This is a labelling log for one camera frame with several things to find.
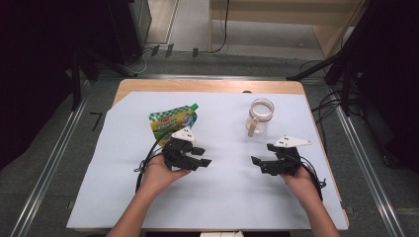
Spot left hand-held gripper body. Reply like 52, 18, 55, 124
162, 126, 201, 172

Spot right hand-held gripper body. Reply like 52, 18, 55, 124
260, 134, 312, 177

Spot clear glass jar with lid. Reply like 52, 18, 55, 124
245, 97, 276, 138

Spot green yellow spout pouch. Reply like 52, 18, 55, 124
148, 103, 200, 146

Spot person's right hand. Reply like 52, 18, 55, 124
281, 167, 319, 207

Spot person's left hand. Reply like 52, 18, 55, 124
139, 153, 193, 199

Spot white table sheet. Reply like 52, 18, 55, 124
66, 91, 350, 231

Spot black metal stand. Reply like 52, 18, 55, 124
69, 47, 138, 112
286, 0, 374, 117

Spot black cabinet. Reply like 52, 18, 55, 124
107, 0, 153, 66

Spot light wooden shelf unit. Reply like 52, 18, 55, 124
208, 0, 368, 59

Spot dark curtain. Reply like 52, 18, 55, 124
342, 0, 419, 174
0, 0, 112, 171

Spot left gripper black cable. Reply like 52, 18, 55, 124
133, 131, 172, 194

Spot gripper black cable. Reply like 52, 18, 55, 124
133, 131, 172, 194
297, 154, 327, 201

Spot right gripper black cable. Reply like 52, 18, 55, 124
297, 154, 327, 201

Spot black floor cables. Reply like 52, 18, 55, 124
299, 59, 350, 151

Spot metal floor rail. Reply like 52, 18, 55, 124
327, 86, 407, 237
98, 73, 330, 82
9, 97, 89, 237

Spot white floor cable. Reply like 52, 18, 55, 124
126, 48, 148, 75

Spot black hanging cable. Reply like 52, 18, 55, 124
209, 0, 230, 54

